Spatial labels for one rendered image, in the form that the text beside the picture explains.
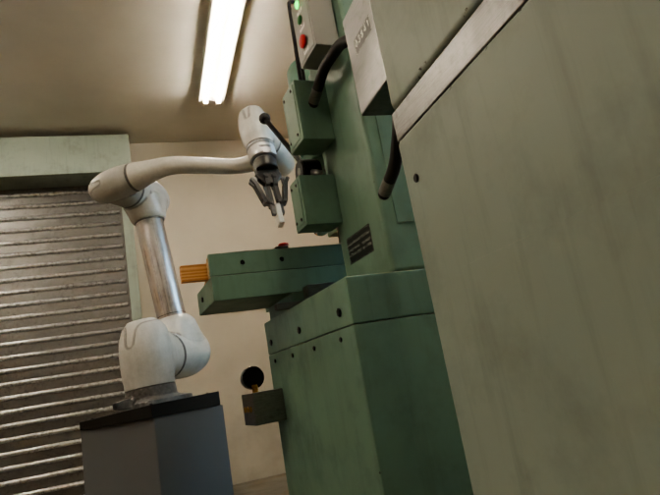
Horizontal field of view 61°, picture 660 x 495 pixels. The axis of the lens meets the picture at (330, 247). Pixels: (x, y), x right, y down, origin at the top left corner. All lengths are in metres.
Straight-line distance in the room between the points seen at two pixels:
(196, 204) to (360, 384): 3.75
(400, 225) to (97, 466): 1.17
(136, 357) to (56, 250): 2.80
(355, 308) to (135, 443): 0.91
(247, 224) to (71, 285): 1.40
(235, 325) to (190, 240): 0.76
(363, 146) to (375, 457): 0.61
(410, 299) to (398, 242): 0.12
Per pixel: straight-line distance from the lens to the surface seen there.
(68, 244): 4.58
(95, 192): 2.11
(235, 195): 4.74
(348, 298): 1.04
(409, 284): 1.10
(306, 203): 1.28
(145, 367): 1.83
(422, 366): 1.09
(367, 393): 1.03
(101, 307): 4.44
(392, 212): 1.14
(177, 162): 1.98
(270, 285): 1.38
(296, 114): 1.33
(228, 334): 4.46
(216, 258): 1.37
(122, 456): 1.79
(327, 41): 1.31
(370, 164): 1.17
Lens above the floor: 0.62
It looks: 13 degrees up
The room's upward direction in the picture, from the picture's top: 10 degrees counter-clockwise
